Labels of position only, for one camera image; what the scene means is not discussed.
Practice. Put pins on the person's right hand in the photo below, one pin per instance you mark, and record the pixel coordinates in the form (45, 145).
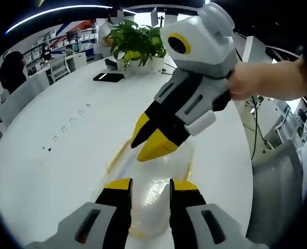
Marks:
(246, 80)

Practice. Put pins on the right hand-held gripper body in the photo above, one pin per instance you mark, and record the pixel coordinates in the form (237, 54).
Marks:
(207, 46)

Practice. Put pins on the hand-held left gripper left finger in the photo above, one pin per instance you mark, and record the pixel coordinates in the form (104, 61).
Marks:
(114, 207)

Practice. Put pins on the green plant in white pot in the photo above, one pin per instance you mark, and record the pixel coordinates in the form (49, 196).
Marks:
(135, 44)

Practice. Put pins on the clear container with plastic buckle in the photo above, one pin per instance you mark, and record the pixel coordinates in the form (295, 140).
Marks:
(153, 207)

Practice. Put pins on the white office chair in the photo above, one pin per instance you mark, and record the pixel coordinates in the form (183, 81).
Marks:
(59, 67)
(23, 96)

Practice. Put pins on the monitor on black stand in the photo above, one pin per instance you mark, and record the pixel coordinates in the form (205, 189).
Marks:
(154, 16)

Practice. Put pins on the grey mesh office chair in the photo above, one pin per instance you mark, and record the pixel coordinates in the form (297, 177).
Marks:
(278, 194)

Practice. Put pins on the storage shelf with white boxes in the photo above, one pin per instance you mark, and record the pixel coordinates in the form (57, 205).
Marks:
(57, 41)

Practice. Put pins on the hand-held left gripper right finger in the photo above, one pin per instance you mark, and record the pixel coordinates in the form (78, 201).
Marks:
(187, 207)

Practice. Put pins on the curved ceiling light strip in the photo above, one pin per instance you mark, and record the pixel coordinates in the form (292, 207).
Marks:
(52, 11)

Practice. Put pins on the black phone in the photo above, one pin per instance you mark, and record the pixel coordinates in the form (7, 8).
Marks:
(108, 77)

